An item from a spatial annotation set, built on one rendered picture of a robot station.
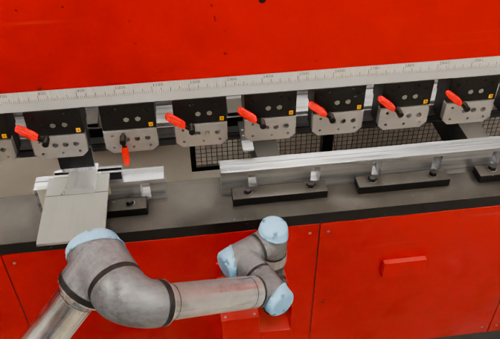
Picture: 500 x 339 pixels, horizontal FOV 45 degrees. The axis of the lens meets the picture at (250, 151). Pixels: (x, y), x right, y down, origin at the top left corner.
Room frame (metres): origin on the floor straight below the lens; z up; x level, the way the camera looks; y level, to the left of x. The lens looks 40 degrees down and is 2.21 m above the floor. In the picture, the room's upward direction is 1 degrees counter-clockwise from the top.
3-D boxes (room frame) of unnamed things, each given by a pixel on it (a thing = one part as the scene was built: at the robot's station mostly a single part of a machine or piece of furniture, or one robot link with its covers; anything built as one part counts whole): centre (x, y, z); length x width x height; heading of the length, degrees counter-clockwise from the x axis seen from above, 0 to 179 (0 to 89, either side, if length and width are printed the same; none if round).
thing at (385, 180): (1.43, -0.49, 0.89); 0.30 x 0.05 x 0.03; 97
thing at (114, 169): (1.38, 0.49, 0.99); 0.20 x 0.03 x 0.03; 97
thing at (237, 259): (1.00, 0.02, 1.03); 0.11 x 0.11 x 0.08; 33
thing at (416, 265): (1.34, -0.52, 0.59); 0.15 x 0.02 x 0.07; 97
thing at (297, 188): (1.39, -0.09, 0.89); 0.30 x 0.05 x 0.03; 97
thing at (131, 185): (1.38, 0.46, 0.92); 0.39 x 0.06 x 0.10; 97
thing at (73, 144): (1.37, 0.54, 1.18); 0.15 x 0.09 x 0.17; 97
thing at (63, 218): (1.22, 0.50, 1.00); 0.26 x 0.18 x 0.01; 7
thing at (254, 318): (1.08, -0.01, 0.75); 0.20 x 0.16 x 0.18; 97
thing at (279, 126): (1.44, -0.05, 1.18); 0.15 x 0.09 x 0.17; 97
